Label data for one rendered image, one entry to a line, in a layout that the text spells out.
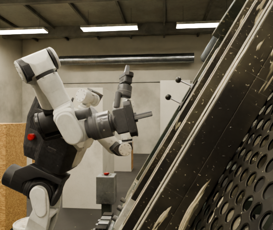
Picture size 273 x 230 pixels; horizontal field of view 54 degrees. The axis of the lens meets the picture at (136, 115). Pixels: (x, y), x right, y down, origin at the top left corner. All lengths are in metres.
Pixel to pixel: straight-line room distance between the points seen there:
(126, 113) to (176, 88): 4.46
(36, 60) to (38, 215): 0.76
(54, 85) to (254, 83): 0.61
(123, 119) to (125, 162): 5.75
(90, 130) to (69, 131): 0.07
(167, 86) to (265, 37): 4.84
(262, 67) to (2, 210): 3.08
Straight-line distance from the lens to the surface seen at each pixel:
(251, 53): 0.48
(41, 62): 0.90
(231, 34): 1.03
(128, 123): 0.86
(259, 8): 0.78
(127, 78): 1.61
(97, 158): 3.92
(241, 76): 0.46
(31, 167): 1.38
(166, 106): 5.27
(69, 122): 0.86
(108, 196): 1.82
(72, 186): 4.11
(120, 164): 6.63
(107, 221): 1.53
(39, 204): 1.38
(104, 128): 0.85
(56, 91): 0.89
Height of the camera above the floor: 1.32
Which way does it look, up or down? 1 degrees up
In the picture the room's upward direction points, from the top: straight up
